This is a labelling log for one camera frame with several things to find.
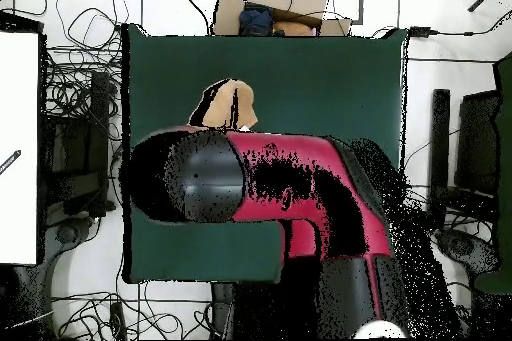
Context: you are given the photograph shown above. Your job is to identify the dark blue garment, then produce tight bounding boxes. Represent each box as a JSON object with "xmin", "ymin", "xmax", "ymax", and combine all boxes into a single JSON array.
[{"xmin": 238, "ymin": 2, "xmax": 275, "ymax": 37}]

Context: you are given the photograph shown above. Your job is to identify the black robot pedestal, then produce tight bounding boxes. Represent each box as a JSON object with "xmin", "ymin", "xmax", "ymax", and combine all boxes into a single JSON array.
[{"xmin": 210, "ymin": 281, "xmax": 321, "ymax": 340}]

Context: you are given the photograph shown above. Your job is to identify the orange terry towel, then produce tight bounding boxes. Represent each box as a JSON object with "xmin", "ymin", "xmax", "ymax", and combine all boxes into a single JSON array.
[{"xmin": 187, "ymin": 78, "xmax": 259, "ymax": 131}]

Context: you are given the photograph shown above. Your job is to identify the white panel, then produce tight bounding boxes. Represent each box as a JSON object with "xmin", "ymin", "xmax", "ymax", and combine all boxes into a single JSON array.
[{"xmin": 0, "ymin": 31, "xmax": 40, "ymax": 265}]

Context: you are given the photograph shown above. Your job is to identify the black metal stand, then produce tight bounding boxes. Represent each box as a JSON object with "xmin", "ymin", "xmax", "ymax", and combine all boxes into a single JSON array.
[{"xmin": 39, "ymin": 71, "xmax": 116, "ymax": 219}]

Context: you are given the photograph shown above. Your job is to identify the black slim power strip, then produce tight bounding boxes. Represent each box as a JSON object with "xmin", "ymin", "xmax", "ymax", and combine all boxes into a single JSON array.
[{"xmin": 109, "ymin": 301, "xmax": 128, "ymax": 341}]

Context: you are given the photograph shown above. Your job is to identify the green cloth on side table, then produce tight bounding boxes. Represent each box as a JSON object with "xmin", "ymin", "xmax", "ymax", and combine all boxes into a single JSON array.
[{"xmin": 473, "ymin": 51, "xmax": 512, "ymax": 295}]

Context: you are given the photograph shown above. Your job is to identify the black adapter cable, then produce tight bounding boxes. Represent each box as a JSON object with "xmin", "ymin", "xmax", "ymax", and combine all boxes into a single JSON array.
[{"xmin": 429, "ymin": 10, "xmax": 512, "ymax": 37}]

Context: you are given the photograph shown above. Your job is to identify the dark green table cloth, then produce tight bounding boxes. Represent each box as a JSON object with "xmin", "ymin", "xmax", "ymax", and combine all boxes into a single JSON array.
[{"xmin": 121, "ymin": 23, "xmax": 409, "ymax": 285}]

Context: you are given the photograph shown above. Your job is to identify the black marker pen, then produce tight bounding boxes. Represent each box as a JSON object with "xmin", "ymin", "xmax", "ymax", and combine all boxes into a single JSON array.
[{"xmin": 0, "ymin": 149, "xmax": 22, "ymax": 176}]

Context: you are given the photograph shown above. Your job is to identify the grey chair base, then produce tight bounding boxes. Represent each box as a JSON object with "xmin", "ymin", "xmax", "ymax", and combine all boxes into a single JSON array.
[
  {"xmin": 435, "ymin": 227, "xmax": 502, "ymax": 276},
  {"xmin": 43, "ymin": 216, "xmax": 95, "ymax": 274}
]

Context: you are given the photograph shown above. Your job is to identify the black metal frame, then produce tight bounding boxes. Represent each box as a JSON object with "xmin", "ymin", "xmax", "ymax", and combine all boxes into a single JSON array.
[{"xmin": 427, "ymin": 88, "xmax": 501, "ymax": 231}]

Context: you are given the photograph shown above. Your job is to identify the orange garment in box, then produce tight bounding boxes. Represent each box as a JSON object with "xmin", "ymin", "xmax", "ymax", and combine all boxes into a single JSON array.
[{"xmin": 272, "ymin": 20, "xmax": 315, "ymax": 37}]

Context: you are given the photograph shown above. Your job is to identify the black looped cable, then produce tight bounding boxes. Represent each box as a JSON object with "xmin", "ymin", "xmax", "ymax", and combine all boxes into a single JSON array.
[{"xmin": 54, "ymin": 0, "xmax": 131, "ymax": 53}]

